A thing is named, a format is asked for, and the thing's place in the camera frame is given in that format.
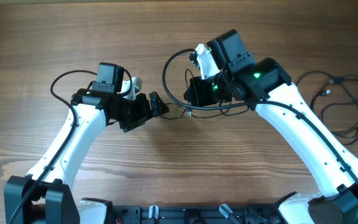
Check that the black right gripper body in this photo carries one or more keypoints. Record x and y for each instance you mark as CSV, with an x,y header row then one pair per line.
x,y
214,89

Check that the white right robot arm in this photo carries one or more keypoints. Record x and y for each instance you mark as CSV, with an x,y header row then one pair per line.
x,y
229,72

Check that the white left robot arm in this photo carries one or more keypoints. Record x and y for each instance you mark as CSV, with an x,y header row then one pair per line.
x,y
44,194

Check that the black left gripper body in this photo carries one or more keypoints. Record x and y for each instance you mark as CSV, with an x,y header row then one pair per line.
x,y
132,111

